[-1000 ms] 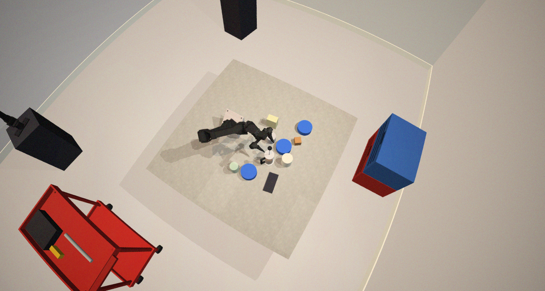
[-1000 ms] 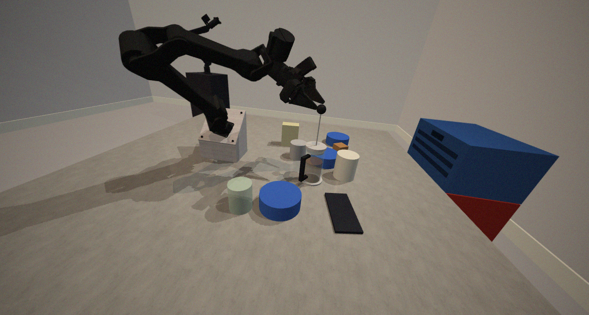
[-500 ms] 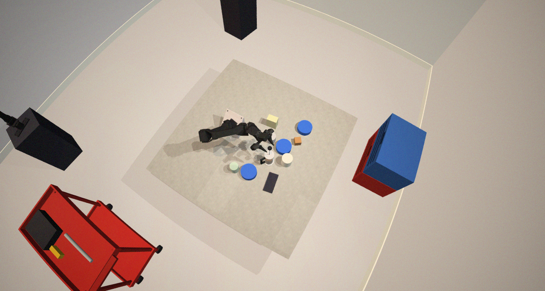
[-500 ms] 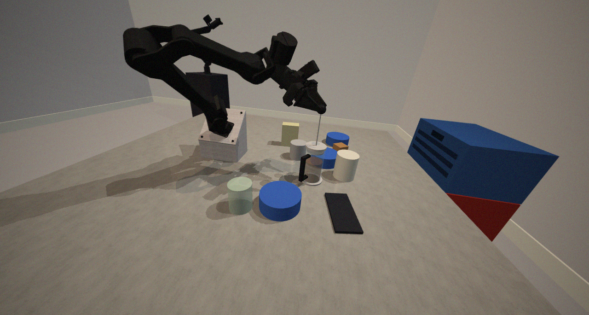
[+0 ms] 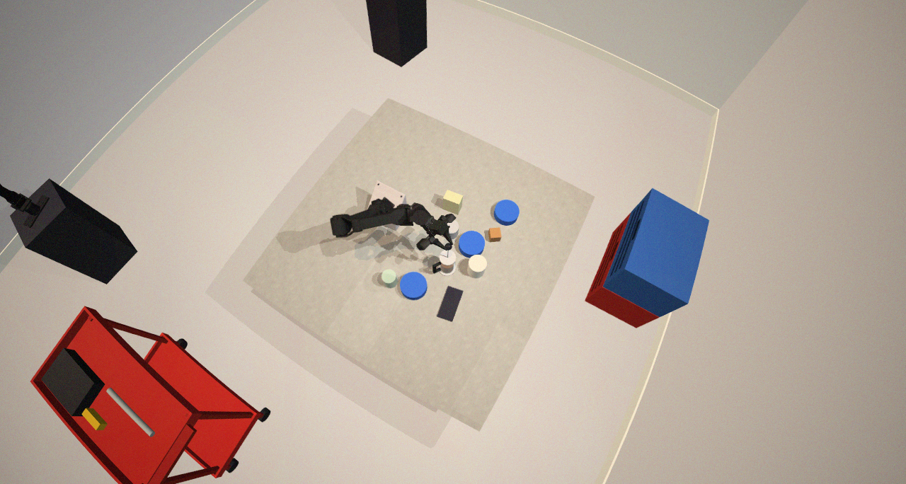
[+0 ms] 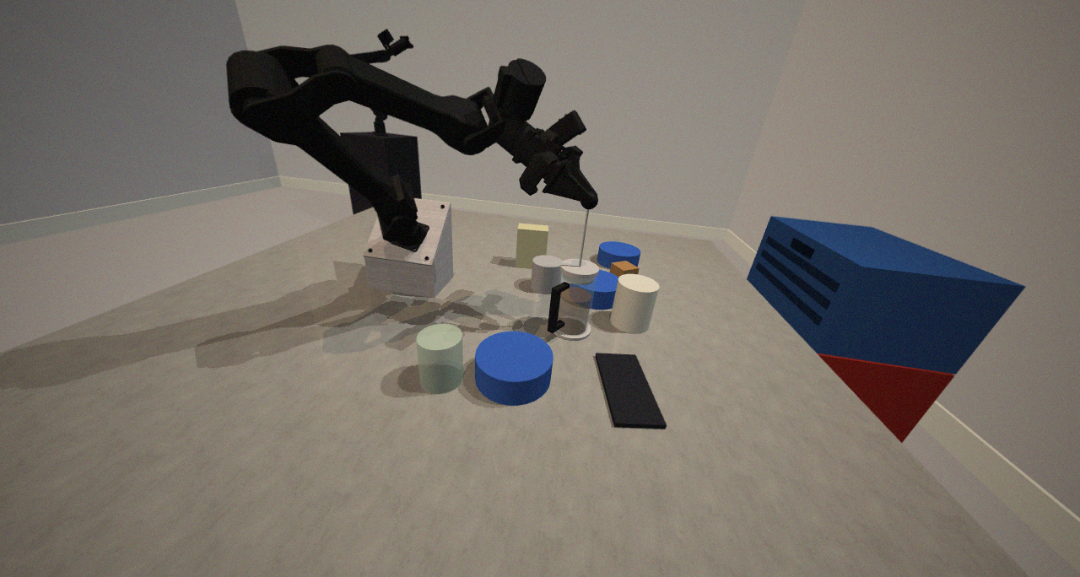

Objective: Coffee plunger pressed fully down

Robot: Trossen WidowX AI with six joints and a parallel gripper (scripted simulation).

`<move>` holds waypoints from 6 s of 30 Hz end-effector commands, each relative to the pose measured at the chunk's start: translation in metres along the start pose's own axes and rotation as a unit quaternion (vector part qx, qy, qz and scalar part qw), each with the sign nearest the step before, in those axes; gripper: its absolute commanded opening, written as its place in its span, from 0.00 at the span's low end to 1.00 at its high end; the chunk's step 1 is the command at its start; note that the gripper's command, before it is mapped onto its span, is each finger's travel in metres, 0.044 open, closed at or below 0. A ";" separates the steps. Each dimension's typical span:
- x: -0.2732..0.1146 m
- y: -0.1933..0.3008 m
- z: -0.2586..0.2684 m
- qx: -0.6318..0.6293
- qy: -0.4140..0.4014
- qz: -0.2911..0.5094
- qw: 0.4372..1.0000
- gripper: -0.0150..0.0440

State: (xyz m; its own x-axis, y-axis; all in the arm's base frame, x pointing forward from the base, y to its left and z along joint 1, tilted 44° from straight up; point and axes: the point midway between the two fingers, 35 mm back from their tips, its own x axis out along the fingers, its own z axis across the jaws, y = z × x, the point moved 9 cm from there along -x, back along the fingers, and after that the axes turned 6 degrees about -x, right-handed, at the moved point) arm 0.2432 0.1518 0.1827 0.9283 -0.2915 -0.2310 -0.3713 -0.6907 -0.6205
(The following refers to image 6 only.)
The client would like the glass french press with black handle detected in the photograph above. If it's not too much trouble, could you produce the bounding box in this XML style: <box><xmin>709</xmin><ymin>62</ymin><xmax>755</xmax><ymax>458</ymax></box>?
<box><xmin>548</xmin><ymin>191</ymin><xmax>599</xmax><ymax>341</ymax></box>

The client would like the orange block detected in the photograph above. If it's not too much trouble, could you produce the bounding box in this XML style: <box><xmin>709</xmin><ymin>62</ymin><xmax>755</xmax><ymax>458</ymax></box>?
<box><xmin>610</xmin><ymin>261</ymin><xmax>639</xmax><ymax>277</ymax></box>

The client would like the blue short cylinder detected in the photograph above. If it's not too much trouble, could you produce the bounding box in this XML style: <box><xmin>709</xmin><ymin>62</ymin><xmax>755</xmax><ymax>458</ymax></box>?
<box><xmin>591</xmin><ymin>270</ymin><xmax>618</xmax><ymax>310</ymax></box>
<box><xmin>475</xmin><ymin>331</ymin><xmax>554</xmax><ymax>406</ymax></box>
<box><xmin>597</xmin><ymin>241</ymin><xmax>640</xmax><ymax>269</ymax></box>

